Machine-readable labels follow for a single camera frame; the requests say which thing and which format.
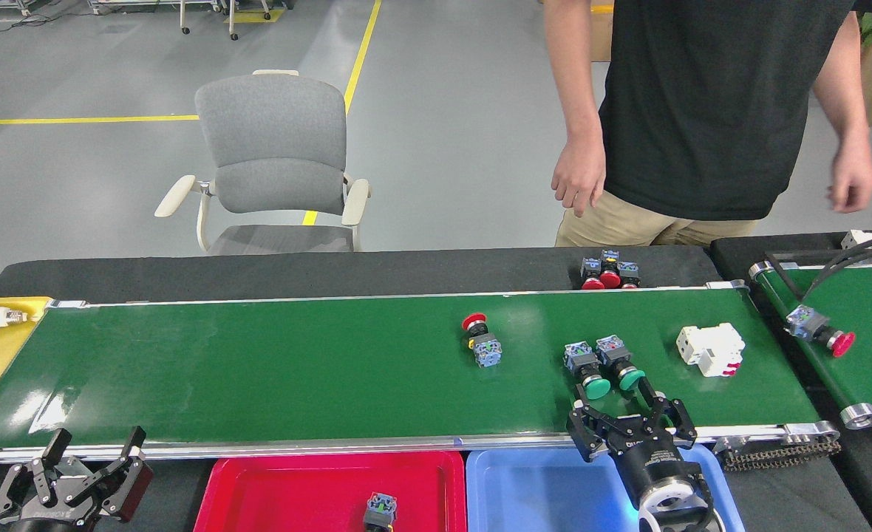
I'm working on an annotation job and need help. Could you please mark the person's right hand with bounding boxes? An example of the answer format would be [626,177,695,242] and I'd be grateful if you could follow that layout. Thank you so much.
[552,133,607,217]

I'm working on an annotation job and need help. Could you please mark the person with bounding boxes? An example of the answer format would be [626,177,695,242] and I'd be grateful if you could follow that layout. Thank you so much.
[543,0,872,248]

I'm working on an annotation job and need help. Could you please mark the blue plastic tray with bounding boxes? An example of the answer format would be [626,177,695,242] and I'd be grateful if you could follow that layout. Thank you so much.
[466,443,746,532]

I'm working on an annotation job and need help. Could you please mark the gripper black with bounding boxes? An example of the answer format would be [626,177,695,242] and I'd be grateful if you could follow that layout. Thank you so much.
[0,427,154,532]
[566,377,698,503]

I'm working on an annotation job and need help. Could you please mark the person's left hand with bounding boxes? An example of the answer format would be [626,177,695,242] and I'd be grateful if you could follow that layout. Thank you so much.
[829,133,872,214]

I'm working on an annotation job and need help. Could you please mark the black triangular guide frame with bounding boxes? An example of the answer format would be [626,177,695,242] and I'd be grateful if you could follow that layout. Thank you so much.
[763,250,851,300]

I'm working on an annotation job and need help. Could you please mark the grey office chair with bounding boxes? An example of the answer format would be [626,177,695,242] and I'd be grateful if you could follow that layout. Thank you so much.
[154,69,372,256]

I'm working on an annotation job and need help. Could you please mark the black drive chain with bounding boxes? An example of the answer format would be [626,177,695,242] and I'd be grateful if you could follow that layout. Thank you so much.
[718,436,843,472]

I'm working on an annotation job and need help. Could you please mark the long green conveyor belt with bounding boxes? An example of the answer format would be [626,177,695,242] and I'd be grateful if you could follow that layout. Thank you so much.
[0,281,843,474]

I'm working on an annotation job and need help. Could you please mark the red push button yellow collar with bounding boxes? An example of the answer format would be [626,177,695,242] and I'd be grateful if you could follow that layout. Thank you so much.
[461,313,503,369]

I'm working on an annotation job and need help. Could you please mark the red plastic tray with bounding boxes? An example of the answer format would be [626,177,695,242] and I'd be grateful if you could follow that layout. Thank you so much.
[194,451,468,532]

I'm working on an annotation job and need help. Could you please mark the white wheeled rack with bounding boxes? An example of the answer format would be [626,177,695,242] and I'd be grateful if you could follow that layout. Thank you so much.
[87,0,222,35]
[222,0,293,41]

